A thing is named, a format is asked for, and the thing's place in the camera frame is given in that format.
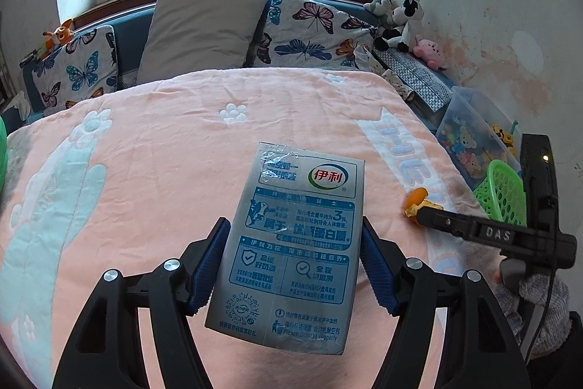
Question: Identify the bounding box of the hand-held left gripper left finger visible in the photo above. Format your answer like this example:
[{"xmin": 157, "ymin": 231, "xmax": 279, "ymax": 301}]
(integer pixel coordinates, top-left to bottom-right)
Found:
[{"xmin": 52, "ymin": 217, "xmax": 231, "ymax": 389}]

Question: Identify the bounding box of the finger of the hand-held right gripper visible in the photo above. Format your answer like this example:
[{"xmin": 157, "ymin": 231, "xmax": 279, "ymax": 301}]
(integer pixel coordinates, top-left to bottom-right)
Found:
[{"xmin": 416, "ymin": 207, "xmax": 529, "ymax": 246}]

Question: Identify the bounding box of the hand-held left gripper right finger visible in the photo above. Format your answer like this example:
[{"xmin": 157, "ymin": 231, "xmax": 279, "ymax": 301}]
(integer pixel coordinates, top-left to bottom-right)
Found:
[{"xmin": 360, "ymin": 217, "xmax": 531, "ymax": 389}]

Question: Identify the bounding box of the green plastic basket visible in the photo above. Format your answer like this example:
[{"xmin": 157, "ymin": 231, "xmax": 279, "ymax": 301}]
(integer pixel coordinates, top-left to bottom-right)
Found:
[{"xmin": 472, "ymin": 160, "xmax": 529, "ymax": 226}]

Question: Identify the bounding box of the orange peel piece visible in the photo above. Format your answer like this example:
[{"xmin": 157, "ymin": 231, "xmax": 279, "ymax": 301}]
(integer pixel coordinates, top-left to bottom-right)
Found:
[{"xmin": 403, "ymin": 187, "xmax": 445, "ymax": 228}]

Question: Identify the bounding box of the silver milk carton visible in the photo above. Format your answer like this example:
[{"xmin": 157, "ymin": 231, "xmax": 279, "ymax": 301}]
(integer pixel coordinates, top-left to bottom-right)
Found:
[{"xmin": 204, "ymin": 141, "xmax": 366, "ymax": 356}]

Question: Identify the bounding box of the person's right forearm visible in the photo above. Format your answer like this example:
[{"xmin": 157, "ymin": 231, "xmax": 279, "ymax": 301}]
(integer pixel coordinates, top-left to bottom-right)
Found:
[{"xmin": 494, "ymin": 273, "xmax": 570, "ymax": 359}]

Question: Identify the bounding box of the clear storage bin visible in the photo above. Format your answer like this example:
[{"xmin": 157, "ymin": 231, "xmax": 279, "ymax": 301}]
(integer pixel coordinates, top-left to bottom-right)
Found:
[{"xmin": 435, "ymin": 86, "xmax": 524, "ymax": 189}]

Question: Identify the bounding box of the yellow toy vehicle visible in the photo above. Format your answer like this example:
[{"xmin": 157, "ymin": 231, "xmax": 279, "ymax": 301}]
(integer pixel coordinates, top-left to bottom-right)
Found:
[{"xmin": 491, "ymin": 120, "xmax": 520, "ymax": 157}]

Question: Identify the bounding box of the pink printed blanket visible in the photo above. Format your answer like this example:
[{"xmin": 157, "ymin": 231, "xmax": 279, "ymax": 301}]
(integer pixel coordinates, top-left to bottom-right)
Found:
[{"xmin": 0, "ymin": 67, "xmax": 502, "ymax": 389}]

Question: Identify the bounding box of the grey patterned blanket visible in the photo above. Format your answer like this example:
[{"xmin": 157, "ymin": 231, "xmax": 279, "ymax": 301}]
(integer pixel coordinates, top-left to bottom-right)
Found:
[{"xmin": 373, "ymin": 47, "xmax": 456, "ymax": 114}]

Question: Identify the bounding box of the patterned beige cloth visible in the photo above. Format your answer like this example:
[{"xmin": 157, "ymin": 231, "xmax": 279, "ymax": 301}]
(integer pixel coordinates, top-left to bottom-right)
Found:
[{"xmin": 354, "ymin": 45, "xmax": 415, "ymax": 102}]

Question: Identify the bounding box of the pink plush toy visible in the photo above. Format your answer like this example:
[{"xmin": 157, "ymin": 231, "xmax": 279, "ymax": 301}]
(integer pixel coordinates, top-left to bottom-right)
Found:
[{"xmin": 412, "ymin": 38, "xmax": 449, "ymax": 71}]

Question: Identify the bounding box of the cow plush toy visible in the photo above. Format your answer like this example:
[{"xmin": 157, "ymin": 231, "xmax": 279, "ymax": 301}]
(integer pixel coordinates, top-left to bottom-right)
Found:
[{"xmin": 373, "ymin": 0, "xmax": 424, "ymax": 53}]

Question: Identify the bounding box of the green plastic object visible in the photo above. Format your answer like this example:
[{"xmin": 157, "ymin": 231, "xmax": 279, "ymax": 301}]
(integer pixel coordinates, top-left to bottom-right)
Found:
[{"xmin": 0, "ymin": 118, "xmax": 9, "ymax": 194}]

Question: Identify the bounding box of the grey plush toy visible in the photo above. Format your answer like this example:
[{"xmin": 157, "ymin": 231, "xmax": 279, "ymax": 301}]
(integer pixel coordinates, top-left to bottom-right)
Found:
[{"xmin": 363, "ymin": 0, "xmax": 395, "ymax": 27}]

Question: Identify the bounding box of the butterfly print pillow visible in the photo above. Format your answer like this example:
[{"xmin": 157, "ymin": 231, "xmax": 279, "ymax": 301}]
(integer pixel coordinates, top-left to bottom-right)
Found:
[
  {"xmin": 253, "ymin": 0, "xmax": 379, "ymax": 73},
  {"xmin": 31, "ymin": 24, "xmax": 120, "ymax": 116}
]

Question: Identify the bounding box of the grey pillow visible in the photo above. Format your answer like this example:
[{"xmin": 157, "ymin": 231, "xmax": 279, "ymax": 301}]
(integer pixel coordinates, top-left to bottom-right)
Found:
[{"xmin": 137, "ymin": 0, "xmax": 270, "ymax": 86}]

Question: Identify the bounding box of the white cloth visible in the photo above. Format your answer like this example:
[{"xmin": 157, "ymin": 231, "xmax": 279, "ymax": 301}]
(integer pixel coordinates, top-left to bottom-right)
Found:
[{"xmin": 9, "ymin": 90, "xmax": 32, "ymax": 118}]

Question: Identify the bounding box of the blue bed headboard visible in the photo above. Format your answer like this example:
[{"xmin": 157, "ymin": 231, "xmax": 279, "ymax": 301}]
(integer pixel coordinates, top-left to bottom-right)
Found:
[{"xmin": 23, "ymin": 0, "xmax": 379, "ymax": 116}]

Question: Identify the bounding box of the orange fox plush toy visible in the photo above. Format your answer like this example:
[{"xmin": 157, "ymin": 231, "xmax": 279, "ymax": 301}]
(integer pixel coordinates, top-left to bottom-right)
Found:
[{"xmin": 37, "ymin": 19, "xmax": 76, "ymax": 59}]

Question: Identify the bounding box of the black cable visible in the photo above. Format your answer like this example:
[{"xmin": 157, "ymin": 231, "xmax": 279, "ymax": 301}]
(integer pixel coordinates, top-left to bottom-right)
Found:
[{"xmin": 521, "ymin": 266, "xmax": 557, "ymax": 355}]

